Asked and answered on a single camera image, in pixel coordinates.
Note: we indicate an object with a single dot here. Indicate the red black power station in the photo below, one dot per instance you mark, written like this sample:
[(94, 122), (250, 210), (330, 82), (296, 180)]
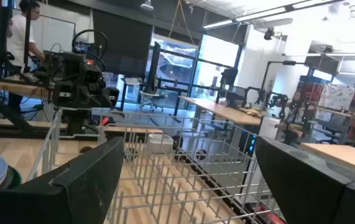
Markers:
[(270, 217)]

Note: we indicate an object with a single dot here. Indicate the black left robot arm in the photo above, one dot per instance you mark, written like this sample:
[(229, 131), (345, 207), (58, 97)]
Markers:
[(74, 121)]

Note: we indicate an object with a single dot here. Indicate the large black wall screen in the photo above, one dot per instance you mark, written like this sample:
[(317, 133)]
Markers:
[(124, 43)]

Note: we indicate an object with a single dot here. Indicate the black overhead rig frame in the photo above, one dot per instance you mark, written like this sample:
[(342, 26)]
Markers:
[(270, 67)]

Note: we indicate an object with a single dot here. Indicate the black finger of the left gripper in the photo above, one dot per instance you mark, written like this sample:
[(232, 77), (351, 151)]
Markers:
[(62, 95), (113, 98)]

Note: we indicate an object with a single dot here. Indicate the whiteboard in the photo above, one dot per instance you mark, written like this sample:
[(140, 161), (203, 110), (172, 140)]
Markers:
[(53, 34)]

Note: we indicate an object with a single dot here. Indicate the patterned cloth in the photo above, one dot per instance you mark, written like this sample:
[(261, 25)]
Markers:
[(335, 96)]

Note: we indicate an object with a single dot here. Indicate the black aluminium table frame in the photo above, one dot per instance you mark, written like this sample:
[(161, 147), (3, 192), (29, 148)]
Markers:
[(9, 115)]

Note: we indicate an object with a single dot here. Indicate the black ceiling spotlight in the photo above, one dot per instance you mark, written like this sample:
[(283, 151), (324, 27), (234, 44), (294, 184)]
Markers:
[(269, 33)]

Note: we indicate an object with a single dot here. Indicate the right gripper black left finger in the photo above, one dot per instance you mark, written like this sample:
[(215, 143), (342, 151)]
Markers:
[(71, 193)]

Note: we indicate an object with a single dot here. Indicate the long wooden table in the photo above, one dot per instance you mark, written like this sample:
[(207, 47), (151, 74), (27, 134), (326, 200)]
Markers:
[(224, 112)]

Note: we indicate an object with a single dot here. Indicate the black computer tower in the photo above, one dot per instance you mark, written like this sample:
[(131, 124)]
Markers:
[(248, 143)]

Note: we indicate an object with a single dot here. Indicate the grey pendant lamp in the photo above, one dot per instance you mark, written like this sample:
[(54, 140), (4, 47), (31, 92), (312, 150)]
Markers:
[(147, 5)]

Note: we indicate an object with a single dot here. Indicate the white bin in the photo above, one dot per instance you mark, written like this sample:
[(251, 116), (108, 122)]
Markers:
[(269, 127)]

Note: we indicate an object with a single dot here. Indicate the person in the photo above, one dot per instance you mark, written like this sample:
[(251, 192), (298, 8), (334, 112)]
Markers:
[(18, 34), (296, 99)]

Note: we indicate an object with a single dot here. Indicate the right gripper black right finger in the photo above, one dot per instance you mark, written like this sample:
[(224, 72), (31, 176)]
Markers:
[(314, 193)]

